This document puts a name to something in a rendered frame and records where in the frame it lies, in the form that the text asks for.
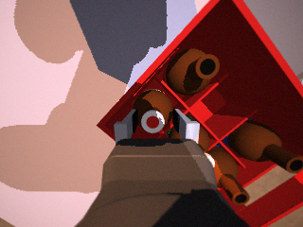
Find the red crate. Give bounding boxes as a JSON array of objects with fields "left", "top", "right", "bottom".
[{"left": 117, "top": 19, "right": 303, "bottom": 227}]

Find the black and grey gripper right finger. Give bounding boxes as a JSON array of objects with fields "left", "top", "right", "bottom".
[{"left": 172, "top": 109, "right": 200, "bottom": 144}]

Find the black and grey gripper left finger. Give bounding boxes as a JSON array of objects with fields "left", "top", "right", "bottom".
[{"left": 114, "top": 109, "right": 138, "bottom": 143}]

